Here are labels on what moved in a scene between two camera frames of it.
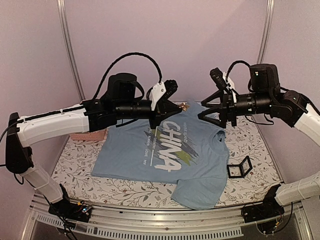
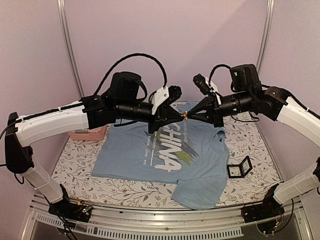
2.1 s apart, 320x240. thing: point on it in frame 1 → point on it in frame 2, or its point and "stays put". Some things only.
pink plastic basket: [94, 135] stays put
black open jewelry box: [239, 170] stays put
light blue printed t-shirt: [189, 151] stays put
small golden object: [184, 106] → [185, 114]
